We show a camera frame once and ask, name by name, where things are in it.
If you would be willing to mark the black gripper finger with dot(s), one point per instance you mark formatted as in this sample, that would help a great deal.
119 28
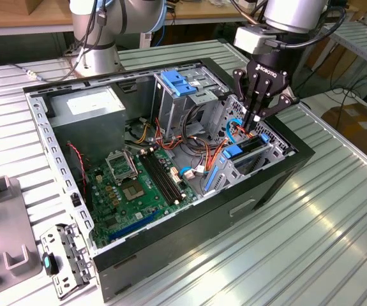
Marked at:
280 102
239 84

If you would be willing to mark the hard disk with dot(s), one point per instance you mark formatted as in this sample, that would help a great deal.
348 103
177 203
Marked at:
232 151

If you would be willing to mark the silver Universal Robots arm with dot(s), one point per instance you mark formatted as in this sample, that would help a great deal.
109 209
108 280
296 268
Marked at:
138 16

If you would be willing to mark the grey metal disk bay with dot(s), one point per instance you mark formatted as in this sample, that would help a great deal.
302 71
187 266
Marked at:
226 180

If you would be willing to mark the blue drive cage latch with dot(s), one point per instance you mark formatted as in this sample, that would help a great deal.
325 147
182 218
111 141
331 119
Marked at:
178 84

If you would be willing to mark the grey optical drive cage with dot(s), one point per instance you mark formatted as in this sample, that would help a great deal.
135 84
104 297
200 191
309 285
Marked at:
170 111

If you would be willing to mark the wooden desk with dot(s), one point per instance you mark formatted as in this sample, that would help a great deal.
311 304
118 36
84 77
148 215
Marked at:
202 12

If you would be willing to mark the large flat cardboard box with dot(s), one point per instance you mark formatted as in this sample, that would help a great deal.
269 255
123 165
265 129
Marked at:
355 134

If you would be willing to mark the metal slat side table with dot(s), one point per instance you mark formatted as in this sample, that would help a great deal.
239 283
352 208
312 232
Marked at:
362 38

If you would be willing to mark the black RAM slot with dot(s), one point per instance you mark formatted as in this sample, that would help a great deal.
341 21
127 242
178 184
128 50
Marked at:
157 180
164 177

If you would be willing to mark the green motherboard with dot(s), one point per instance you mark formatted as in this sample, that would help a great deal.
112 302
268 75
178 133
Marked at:
152 201

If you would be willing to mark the CPU socket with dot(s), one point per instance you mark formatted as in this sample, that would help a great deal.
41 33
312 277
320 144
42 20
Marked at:
133 191

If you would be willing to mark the grey power supply unit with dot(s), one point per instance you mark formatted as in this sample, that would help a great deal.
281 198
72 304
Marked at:
87 127

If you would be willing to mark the black open PC case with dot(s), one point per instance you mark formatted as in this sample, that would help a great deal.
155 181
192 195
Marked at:
183 242

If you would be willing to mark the blue expansion slot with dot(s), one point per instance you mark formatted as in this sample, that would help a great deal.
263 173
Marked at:
133 224

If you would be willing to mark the black case fan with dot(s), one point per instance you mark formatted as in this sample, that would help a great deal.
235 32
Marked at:
78 178

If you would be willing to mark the small brown box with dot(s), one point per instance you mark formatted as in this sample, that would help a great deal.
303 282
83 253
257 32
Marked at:
33 6

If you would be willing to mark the black latch with teal tab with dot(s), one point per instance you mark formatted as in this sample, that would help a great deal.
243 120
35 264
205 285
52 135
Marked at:
49 264

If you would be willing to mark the grey parts rack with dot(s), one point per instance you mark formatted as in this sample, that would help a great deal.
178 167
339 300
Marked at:
7 223

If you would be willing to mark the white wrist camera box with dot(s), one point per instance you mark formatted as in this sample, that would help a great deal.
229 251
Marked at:
250 39

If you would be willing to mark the metal card retention bracket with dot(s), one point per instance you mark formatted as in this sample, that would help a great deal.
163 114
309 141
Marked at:
71 255

